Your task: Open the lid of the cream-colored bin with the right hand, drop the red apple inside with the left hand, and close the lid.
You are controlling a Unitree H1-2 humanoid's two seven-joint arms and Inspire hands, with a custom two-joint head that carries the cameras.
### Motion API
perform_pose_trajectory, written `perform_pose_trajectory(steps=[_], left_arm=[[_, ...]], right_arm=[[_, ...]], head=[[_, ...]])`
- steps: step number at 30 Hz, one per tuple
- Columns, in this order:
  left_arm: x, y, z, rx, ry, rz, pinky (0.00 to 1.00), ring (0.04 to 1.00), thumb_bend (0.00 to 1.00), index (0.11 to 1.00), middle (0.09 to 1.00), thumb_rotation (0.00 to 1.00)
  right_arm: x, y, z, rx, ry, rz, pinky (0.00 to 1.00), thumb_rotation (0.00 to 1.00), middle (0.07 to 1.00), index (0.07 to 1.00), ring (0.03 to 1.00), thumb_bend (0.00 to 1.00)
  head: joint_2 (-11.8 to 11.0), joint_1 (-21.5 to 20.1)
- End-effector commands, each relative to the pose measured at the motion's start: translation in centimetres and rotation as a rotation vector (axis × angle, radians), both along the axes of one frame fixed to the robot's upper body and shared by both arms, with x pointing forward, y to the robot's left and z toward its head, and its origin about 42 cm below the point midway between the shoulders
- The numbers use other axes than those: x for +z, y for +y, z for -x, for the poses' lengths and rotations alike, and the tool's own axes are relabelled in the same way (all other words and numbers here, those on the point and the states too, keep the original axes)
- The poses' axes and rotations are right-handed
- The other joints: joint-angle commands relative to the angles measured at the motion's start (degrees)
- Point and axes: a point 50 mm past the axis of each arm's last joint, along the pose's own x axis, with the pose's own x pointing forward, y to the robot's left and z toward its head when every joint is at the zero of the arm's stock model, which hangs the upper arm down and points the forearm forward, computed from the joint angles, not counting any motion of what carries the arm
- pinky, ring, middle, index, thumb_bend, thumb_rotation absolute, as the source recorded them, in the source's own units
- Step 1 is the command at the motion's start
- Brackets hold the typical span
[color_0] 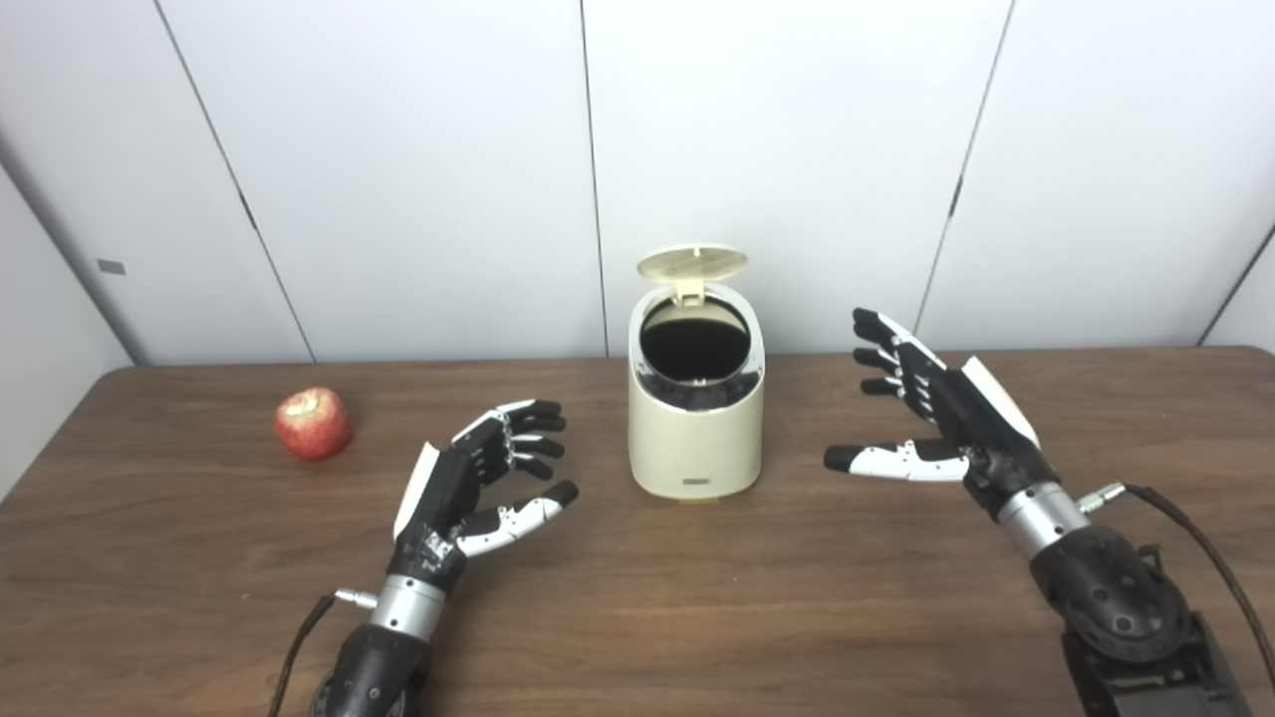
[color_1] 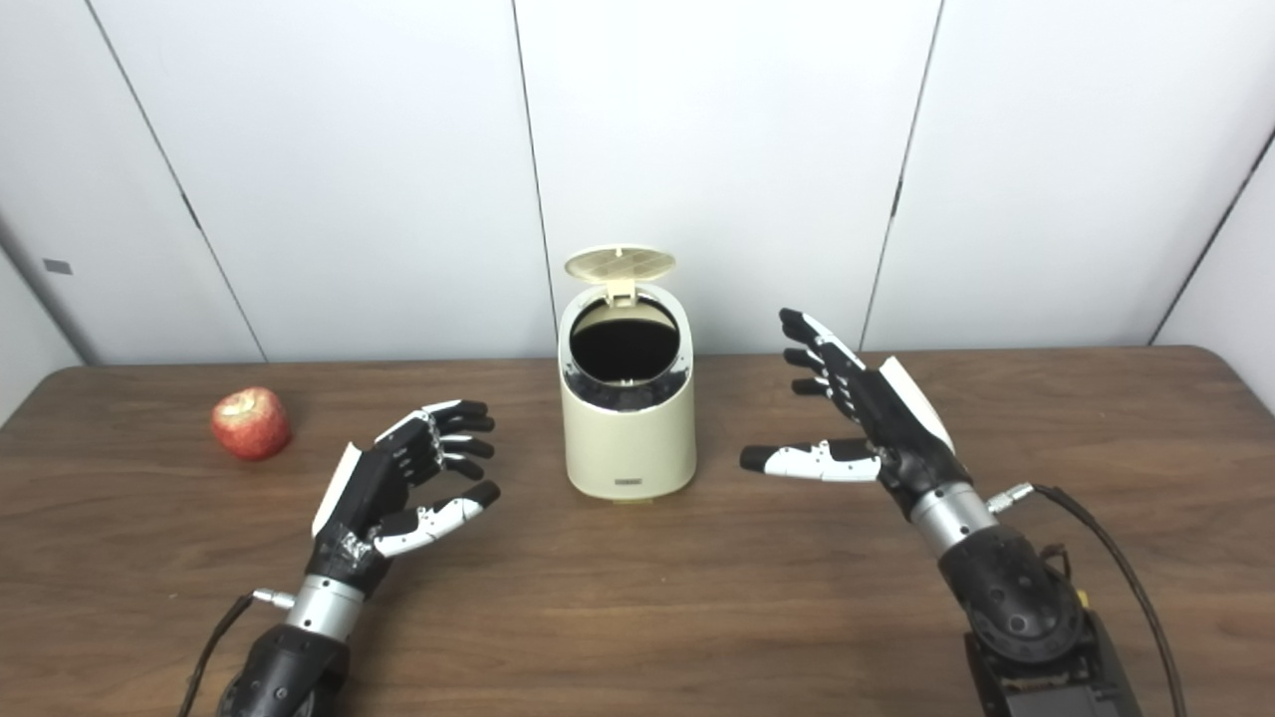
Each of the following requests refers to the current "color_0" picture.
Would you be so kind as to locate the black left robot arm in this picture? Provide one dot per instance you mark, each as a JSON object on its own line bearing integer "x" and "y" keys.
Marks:
{"x": 383, "y": 667}

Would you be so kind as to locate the cream-colored bin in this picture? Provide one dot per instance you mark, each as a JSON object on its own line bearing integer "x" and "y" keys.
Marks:
{"x": 697, "y": 443}

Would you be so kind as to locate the small grey wall tag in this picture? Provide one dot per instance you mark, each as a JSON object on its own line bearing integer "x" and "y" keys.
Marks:
{"x": 111, "y": 267}

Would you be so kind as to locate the cream round bin lid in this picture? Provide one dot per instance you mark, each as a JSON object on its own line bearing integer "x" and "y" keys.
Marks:
{"x": 692, "y": 262}

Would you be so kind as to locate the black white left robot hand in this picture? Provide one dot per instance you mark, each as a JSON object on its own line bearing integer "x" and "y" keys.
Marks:
{"x": 438, "y": 508}

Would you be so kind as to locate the red apple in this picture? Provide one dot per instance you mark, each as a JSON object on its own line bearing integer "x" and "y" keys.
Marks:
{"x": 314, "y": 423}

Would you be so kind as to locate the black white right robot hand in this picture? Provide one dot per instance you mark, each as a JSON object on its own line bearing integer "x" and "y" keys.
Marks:
{"x": 981, "y": 428}

